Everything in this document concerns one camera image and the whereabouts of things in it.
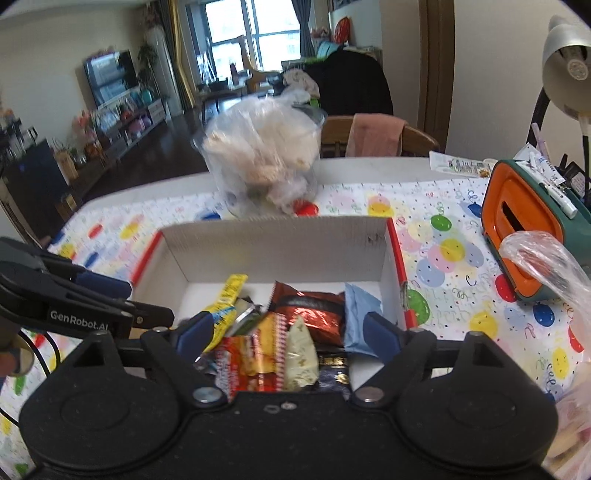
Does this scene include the clear bag of snacks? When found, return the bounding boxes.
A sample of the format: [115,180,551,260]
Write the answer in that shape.
[192,88,327,218]

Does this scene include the orange green tissue box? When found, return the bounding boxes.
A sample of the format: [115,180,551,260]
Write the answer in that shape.
[481,160,590,302]

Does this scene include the red white cardboard box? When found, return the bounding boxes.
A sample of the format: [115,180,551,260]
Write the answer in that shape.
[132,216,416,329]

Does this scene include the red snack bag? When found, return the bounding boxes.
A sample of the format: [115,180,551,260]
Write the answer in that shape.
[214,335,284,400]

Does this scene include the long tv cabinet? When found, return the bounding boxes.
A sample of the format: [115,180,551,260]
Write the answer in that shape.
[70,99,167,197]

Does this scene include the flat screen television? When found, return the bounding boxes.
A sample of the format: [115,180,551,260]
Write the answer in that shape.
[83,50,139,108]

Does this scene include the black jacket on chair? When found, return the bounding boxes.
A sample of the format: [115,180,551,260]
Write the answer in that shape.
[304,50,394,116]

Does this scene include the silver desk lamp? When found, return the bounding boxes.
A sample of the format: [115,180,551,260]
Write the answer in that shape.
[527,15,590,200]

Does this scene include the wooden door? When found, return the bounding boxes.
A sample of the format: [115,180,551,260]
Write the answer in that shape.
[418,0,456,150]

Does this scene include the white air conditioner tower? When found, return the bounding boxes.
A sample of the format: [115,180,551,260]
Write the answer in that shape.
[144,25,183,117]

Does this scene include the yellow minion snack pack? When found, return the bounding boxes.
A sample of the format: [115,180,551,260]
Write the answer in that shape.
[204,274,249,353]

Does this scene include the pink towel on chair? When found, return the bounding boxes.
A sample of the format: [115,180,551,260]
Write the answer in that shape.
[346,114,408,158]

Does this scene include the balloon birthday tablecloth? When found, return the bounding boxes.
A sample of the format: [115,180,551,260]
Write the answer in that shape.
[0,177,591,480]

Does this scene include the silver black cookie pack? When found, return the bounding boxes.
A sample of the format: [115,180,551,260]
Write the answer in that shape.
[225,296,266,337]

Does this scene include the cream patterned snack packet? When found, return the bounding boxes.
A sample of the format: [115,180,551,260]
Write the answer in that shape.
[283,315,320,392]

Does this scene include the light blue snack packet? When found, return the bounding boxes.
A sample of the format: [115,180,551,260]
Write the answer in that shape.
[342,283,382,358]

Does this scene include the clear plastic bag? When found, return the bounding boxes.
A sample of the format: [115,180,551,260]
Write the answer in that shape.
[499,231,590,356]

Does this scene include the dark brown snack packet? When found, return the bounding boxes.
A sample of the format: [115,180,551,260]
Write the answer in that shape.
[315,349,352,400]

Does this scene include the yellow snack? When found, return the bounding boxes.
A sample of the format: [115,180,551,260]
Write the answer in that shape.
[252,312,287,374]

